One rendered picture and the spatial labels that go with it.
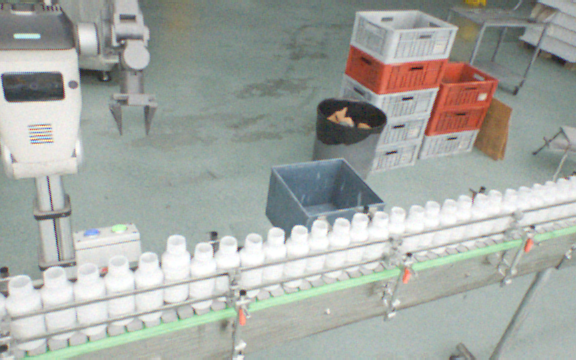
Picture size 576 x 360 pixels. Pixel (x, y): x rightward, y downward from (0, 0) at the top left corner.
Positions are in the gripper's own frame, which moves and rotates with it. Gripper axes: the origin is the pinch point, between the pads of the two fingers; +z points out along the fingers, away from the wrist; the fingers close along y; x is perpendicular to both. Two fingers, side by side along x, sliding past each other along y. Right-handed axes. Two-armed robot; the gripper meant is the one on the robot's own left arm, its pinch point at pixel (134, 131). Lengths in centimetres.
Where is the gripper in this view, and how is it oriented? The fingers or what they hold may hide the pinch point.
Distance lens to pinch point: 131.6
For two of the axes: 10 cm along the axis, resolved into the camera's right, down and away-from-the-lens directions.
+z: 0.2, 9.9, 1.0
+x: -4.7, -0.8, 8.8
